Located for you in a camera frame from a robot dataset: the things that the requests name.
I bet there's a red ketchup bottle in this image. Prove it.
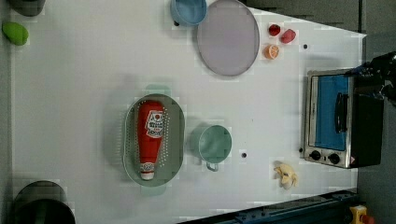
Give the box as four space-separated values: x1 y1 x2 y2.
137 101 164 180

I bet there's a green enamel mug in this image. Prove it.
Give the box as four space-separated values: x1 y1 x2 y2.
190 124 233 172

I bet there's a grey round plate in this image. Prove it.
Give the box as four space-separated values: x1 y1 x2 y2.
197 0 260 76

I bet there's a toy orange half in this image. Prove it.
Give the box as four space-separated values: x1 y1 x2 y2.
263 45 279 60

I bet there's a blue mug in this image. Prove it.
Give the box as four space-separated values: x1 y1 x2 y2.
170 0 207 26

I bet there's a toy peeled banana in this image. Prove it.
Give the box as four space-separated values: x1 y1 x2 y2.
274 163 299 189

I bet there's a red toy strawberry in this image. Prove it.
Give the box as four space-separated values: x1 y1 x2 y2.
268 24 280 36

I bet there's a pink toy strawberry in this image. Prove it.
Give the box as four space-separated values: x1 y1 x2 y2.
280 29 296 44

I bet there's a yellow red clamp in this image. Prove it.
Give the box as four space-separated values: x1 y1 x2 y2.
349 205 375 224

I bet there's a green toy pear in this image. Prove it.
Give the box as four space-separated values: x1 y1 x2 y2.
2 21 29 46

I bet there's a blue metal frame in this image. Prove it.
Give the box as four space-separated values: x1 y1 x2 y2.
179 190 360 224

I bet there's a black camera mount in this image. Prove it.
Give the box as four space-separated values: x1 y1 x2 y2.
345 51 396 105

